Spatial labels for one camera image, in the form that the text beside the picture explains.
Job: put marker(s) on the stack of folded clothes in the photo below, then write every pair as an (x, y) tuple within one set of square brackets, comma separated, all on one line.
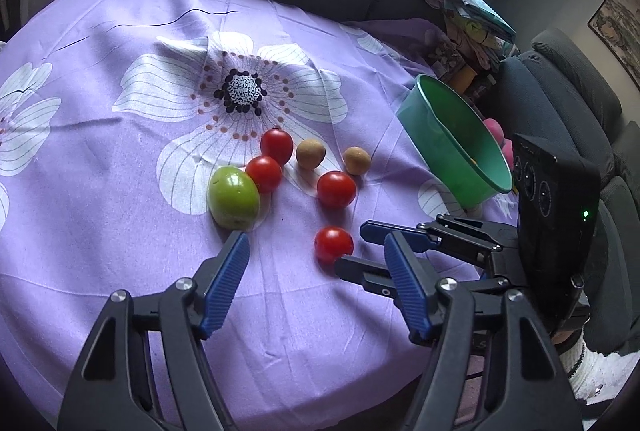
[(475, 26)]

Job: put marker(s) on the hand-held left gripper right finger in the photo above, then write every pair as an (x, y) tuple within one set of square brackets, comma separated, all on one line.
[(407, 286)]

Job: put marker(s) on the pink plush toy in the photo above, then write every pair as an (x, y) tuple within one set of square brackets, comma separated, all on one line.
[(495, 133)]

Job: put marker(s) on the framed wall picture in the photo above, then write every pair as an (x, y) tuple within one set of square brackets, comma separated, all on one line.
[(620, 26)]

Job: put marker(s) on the green plastic bowl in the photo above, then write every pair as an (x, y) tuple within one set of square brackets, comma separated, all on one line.
[(450, 136)]

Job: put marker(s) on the green apple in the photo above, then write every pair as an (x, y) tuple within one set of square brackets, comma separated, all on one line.
[(233, 197)]

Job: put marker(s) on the purple floral tablecloth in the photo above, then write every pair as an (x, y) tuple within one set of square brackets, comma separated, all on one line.
[(125, 211)]

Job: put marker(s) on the grey armchair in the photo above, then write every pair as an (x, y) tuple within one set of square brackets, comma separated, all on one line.
[(560, 101)]

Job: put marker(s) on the red tomato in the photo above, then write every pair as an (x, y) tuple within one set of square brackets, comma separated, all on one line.
[(336, 189), (276, 146), (333, 245), (264, 173)]

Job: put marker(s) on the brown kiwi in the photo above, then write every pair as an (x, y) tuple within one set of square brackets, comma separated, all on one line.
[(310, 154), (356, 161)]

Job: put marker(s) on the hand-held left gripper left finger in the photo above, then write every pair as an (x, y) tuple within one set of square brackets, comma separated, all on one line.
[(227, 281)]

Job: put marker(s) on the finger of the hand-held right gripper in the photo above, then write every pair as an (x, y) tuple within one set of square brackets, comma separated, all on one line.
[(375, 231), (360, 273)]

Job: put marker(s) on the yellow container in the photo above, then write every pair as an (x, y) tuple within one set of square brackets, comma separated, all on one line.
[(462, 78)]

